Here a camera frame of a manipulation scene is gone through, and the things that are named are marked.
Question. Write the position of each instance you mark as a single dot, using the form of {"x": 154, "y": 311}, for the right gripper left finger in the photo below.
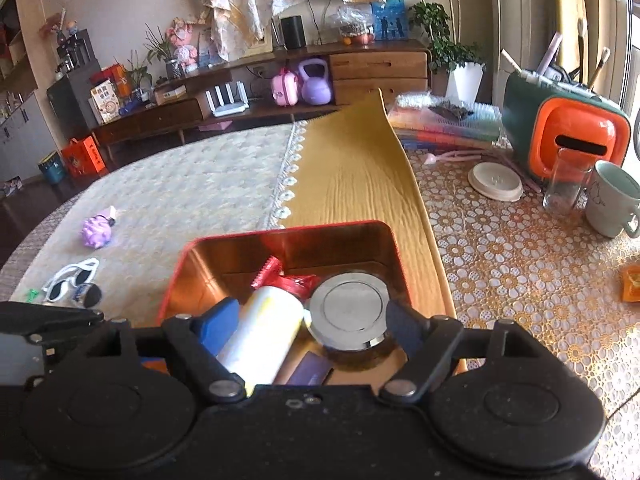
{"x": 194, "y": 342}

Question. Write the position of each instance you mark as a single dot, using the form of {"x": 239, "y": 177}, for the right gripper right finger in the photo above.
{"x": 429, "y": 345}

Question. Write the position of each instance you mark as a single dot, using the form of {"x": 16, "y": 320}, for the white yellow pill bottle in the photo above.
{"x": 269, "y": 324}

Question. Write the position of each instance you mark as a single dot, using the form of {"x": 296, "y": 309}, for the round jar silver lid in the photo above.
{"x": 346, "y": 315}

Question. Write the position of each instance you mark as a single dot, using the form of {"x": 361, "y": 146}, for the purple eraser block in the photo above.
{"x": 312, "y": 370}

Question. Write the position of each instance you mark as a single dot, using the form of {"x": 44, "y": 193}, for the red plastic clip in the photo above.
{"x": 272, "y": 274}

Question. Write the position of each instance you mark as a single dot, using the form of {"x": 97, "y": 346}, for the green chess pawn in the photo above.
{"x": 32, "y": 295}

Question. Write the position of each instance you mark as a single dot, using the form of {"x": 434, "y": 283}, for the white sunglasses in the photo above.
{"x": 70, "y": 277}

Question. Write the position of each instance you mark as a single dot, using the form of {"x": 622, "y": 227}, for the small bottle black cap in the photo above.
{"x": 87, "y": 295}

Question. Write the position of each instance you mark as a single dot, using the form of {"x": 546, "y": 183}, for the red metal tin box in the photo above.
{"x": 217, "y": 267}

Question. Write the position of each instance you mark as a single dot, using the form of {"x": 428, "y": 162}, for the purple spiky ball toy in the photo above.
{"x": 96, "y": 231}

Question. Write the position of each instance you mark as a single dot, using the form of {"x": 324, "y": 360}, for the cream quilted table mat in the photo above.
{"x": 237, "y": 182}

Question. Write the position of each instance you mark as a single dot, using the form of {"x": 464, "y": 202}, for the orange gift bag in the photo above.
{"x": 83, "y": 157}

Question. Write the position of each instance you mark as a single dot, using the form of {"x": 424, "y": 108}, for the white round lid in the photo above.
{"x": 496, "y": 181}

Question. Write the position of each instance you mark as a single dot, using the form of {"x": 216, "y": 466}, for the clear drinking glass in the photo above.
{"x": 570, "y": 173}

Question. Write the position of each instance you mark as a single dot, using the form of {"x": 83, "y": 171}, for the stack of colourful books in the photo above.
{"x": 422, "y": 120}

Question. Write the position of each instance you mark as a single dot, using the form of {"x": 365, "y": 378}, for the pale green mug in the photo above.
{"x": 613, "y": 201}

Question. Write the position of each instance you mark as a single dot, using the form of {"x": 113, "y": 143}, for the white wifi router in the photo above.
{"x": 231, "y": 99}

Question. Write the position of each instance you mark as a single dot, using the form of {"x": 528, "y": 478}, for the orange green tissue box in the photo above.
{"x": 542, "y": 116}

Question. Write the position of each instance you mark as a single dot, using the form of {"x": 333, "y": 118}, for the wooden tv cabinet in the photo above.
{"x": 391, "y": 67}

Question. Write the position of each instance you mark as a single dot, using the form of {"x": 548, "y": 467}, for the pink toy suitcase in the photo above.
{"x": 284, "y": 88}

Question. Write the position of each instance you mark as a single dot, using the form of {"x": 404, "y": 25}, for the purple kettlebell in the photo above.
{"x": 316, "y": 90}

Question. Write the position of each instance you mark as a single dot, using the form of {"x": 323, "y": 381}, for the potted green tree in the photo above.
{"x": 439, "y": 23}

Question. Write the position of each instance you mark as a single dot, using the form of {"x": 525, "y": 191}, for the pink doll figure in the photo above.
{"x": 179, "y": 34}

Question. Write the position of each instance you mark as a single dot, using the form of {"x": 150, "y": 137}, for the blue paper bag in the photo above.
{"x": 390, "y": 20}

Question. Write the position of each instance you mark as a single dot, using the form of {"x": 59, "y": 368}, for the black cylinder speaker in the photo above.
{"x": 293, "y": 32}

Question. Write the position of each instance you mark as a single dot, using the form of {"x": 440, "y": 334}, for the bag of fruit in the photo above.
{"x": 355, "y": 24}

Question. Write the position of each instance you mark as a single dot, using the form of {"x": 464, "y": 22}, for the white tower air conditioner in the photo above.
{"x": 523, "y": 28}

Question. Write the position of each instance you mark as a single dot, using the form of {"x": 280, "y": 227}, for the yellow curtain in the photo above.
{"x": 595, "y": 39}

